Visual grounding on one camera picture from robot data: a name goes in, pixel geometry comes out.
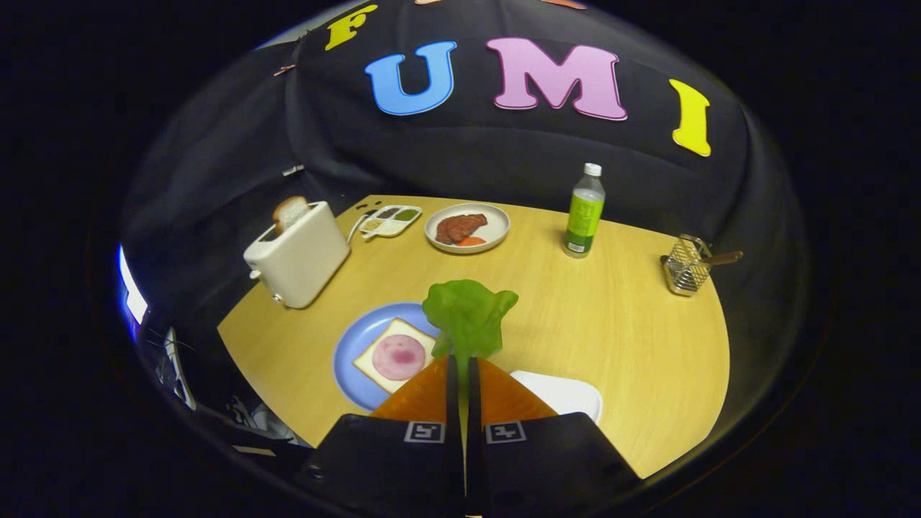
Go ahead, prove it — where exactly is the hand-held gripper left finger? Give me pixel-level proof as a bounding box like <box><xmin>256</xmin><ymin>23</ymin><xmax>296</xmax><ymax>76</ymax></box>
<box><xmin>295</xmin><ymin>353</ymin><xmax>466</xmax><ymax>518</ymax></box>

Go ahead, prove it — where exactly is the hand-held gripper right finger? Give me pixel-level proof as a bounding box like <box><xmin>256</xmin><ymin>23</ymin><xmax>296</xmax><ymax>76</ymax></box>
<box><xmin>466</xmin><ymin>356</ymin><xmax>643</xmax><ymax>518</ymax></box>

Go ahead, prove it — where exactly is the green lettuce leaf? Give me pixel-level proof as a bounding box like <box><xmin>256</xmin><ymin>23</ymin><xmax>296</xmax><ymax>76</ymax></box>
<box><xmin>422</xmin><ymin>279</ymin><xmax>519</xmax><ymax>375</ymax></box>

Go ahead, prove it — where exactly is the toasted bread slice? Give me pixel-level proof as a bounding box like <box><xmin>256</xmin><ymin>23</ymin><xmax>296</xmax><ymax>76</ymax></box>
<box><xmin>272</xmin><ymin>196</ymin><xmax>310</xmax><ymax>235</ymax></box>

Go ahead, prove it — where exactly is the pink ham slice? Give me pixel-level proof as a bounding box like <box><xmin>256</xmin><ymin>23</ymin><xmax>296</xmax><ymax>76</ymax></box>
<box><xmin>372</xmin><ymin>335</ymin><xmax>427</xmax><ymax>381</ymax></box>

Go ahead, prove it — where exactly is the white bread slice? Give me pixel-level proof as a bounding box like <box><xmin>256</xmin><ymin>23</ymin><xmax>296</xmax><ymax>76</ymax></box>
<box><xmin>353</xmin><ymin>318</ymin><xmax>438</xmax><ymax>394</ymax></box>

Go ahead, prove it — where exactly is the white square plate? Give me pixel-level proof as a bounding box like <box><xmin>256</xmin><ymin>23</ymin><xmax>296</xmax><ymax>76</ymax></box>
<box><xmin>509</xmin><ymin>371</ymin><xmax>603</xmax><ymax>425</ymax></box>

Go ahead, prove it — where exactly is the blue round plate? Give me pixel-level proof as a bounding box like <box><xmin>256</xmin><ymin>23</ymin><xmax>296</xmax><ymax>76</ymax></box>
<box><xmin>332</xmin><ymin>302</ymin><xmax>450</xmax><ymax>412</ymax></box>

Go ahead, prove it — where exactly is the brown meat piece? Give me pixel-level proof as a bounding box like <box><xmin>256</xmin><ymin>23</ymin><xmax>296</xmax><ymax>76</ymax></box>
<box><xmin>435</xmin><ymin>214</ymin><xmax>489</xmax><ymax>245</ymax></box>

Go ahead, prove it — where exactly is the white round plate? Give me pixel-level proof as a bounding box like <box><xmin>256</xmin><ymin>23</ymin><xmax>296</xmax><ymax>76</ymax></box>
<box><xmin>425</xmin><ymin>203</ymin><xmax>511</xmax><ymax>255</ymax></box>

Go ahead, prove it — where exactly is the white seasoning tray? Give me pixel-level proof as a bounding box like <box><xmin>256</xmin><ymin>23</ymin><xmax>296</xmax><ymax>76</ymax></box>
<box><xmin>358</xmin><ymin>205</ymin><xmax>423</xmax><ymax>240</ymax></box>

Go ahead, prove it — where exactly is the white toaster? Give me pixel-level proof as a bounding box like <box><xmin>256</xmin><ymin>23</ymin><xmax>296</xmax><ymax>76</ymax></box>
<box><xmin>243</xmin><ymin>201</ymin><xmax>351</xmax><ymax>310</ymax></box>

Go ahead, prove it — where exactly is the green label plastic bottle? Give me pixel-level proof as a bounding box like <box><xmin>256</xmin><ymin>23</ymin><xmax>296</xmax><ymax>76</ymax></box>
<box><xmin>562</xmin><ymin>163</ymin><xmax>607</xmax><ymax>259</ymax></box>

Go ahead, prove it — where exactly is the black backdrop cloth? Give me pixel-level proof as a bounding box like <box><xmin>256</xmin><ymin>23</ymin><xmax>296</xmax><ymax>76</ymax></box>
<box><xmin>119</xmin><ymin>0</ymin><xmax>810</xmax><ymax>440</ymax></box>

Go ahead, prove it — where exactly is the metal wire basket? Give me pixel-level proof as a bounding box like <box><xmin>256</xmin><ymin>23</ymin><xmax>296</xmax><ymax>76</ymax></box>
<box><xmin>662</xmin><ymin>235</ymin><xmax>713</xmax><ymax>297</ymax></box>

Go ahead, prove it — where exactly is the wooden handled utensil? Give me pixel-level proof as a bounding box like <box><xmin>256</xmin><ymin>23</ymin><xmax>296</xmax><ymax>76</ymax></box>
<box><xmin>694</xmin><ymin>250</ymin><xmax>744</xmax><ymax>271</ymax></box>

